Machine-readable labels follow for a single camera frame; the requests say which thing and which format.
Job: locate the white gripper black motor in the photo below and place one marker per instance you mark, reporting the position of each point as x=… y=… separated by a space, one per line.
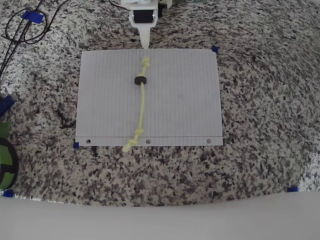
x=143 y=17

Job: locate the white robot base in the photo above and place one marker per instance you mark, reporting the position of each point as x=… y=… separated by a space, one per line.
x=167 y=3

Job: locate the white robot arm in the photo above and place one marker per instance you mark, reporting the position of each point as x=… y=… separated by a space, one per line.
x=140 y=3

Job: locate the blue tape piece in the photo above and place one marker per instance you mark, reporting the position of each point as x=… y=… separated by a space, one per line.
x=215 y=49
x=32 y=17
x=8 y=193
x=76 y=145
x=6 y=105
x=292 y=189

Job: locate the lined paper sheet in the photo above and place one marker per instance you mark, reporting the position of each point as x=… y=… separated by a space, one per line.
x=187 y=100

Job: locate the green tape piece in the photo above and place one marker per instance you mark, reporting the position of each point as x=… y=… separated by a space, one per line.
x=4 y=128

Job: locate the green and black round object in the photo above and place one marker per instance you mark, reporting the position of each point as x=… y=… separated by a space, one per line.
x=6 y=155

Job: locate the white board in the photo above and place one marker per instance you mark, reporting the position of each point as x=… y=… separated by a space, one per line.
x=160 y=222

